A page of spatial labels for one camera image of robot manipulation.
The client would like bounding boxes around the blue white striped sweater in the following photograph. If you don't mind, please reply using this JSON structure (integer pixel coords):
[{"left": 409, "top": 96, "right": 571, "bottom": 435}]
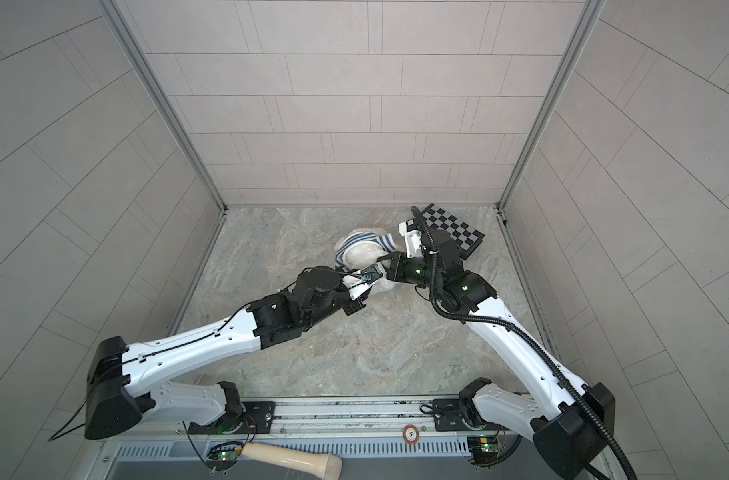
[{"left": 334, "top": 228, "right": 398, "bottom": 271}]

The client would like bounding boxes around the white teddy bear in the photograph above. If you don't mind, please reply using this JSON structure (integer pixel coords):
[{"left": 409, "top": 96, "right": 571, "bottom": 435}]
[{"left": 334, "top": 228, "right": 398, "bottom": 300}]

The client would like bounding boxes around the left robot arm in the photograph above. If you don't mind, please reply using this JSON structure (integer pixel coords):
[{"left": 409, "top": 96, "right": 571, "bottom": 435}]
[{"left": 84, "top": 265, "right": 384, "bottom": 440}]

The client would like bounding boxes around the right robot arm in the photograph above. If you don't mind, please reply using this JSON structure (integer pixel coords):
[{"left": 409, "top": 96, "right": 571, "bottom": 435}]
[{"left": 379, "top": 227, "right": 637, "bottom": 479}]

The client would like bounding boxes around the black white checkerboard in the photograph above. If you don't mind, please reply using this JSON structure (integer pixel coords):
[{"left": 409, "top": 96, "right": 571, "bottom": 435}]
[{"left": 422, "top": 204, "right": 486, "bottom": 260}]

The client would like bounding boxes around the red round sticker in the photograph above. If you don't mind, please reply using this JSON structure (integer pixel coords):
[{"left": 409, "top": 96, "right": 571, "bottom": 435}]
[{"left": 402, "top": 425, "right": 420, "bottom": 445}]

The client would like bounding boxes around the left circuit board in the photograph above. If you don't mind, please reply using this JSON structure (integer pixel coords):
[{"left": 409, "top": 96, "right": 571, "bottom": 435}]
[{"left": 206, "top": 441, "right": 244, "bottom": 471}]

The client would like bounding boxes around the circuit board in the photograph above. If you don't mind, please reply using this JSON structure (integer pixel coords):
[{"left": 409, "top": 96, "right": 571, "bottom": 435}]
[
  {"left": 206, "top": 441, "right": 244, "bottom": 471},
  {"left": 467, "top": 437, "right": 501, "bottom": 466}
]

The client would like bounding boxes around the right circuit board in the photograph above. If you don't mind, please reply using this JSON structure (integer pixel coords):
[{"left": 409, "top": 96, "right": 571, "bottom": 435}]
[{"left": 467, "top": 437, "right": 501, "bottom": 466}]

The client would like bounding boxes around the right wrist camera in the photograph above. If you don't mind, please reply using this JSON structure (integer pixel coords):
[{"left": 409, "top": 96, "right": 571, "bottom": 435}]
[{"left": 399, "top": 218, "right": 424, "bottom": 259}]

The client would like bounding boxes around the aluminium mounting rail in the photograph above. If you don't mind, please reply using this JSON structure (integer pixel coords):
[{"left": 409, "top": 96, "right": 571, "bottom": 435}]
[{"left": 108, "top": 392, "right": 600, "bottom": 445}]

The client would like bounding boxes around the black corrugated cable conduit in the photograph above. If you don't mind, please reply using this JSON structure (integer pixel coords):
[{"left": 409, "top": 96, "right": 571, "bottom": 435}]
[{"left": 409, "top": 203, "right": 640, "bottom": 480}]

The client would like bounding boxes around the beige cylindrical handle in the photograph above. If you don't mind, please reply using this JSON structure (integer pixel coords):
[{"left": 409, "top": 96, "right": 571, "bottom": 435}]
[{"left": 240, "top": 443, "right": 342, "bottom": 480}]

